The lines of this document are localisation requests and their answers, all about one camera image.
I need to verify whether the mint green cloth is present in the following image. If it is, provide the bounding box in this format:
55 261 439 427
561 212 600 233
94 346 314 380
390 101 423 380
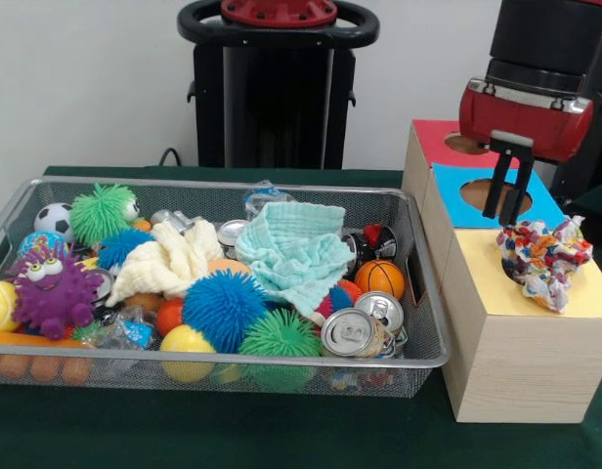
235 201 357 327

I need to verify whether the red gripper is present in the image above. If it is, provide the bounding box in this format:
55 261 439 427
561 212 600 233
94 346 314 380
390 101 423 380
458 77 595 227

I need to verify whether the dark green table cloth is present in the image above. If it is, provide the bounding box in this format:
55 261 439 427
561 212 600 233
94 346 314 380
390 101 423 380
572 179 602 216
0 164 602 469

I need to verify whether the orange toy building block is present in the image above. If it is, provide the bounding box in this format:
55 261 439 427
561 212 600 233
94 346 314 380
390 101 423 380
0 330 96 385

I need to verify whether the shallow silver mesh bin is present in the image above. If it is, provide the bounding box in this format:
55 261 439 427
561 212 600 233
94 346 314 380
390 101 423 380
0 176 452 400

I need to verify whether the small soccer ball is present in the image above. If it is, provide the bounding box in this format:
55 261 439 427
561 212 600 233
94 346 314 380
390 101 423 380
33 202 73 235

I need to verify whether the purple spiky monster toy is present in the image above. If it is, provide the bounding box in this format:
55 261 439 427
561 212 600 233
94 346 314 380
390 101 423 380
5 243 107 339

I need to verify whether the small orange basketball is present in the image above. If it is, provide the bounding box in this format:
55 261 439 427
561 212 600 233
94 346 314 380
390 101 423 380
354 260 407 302

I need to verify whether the wooden box with three holes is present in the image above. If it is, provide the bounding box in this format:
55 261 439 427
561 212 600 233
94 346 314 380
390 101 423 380
401 118 602 424

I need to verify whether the silver drink can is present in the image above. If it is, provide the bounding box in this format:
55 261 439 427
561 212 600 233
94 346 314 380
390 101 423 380
320 307 383 360

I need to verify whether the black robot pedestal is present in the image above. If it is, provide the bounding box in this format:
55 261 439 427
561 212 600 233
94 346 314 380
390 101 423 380
176 0 380 170

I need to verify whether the blue spiky ball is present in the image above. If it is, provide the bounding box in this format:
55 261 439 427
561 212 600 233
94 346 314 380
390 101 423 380
182 269 269 355

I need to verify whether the cream cloth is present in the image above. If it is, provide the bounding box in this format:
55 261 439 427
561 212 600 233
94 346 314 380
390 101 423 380
105 219 225 309

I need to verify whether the green spiky ball with eyes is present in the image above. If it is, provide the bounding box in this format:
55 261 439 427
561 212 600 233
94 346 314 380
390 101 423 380
68 183 142 245

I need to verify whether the multicoloured knotted rag toy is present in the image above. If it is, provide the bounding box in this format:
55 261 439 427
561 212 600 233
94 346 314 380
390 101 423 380
494 214 594 315

